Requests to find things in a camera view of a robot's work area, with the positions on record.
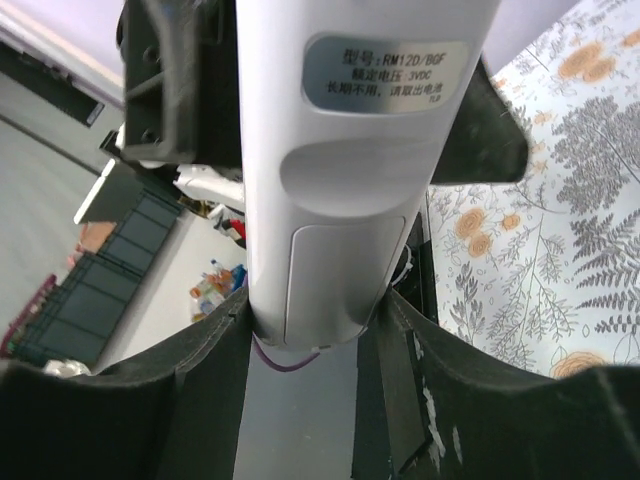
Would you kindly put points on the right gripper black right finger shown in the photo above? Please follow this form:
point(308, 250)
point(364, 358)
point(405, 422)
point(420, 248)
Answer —
point(431, 406)

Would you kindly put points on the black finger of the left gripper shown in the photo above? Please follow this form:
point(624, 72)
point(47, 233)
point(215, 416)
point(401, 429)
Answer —
point(486, 143)

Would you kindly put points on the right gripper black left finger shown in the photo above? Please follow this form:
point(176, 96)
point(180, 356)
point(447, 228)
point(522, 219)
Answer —
point(172, 411)

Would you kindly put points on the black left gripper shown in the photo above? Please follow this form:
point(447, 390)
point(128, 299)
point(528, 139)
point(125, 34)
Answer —
point(181, 88)

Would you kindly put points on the white and red remote control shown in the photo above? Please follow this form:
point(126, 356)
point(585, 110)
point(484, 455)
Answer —
point(345, 109)

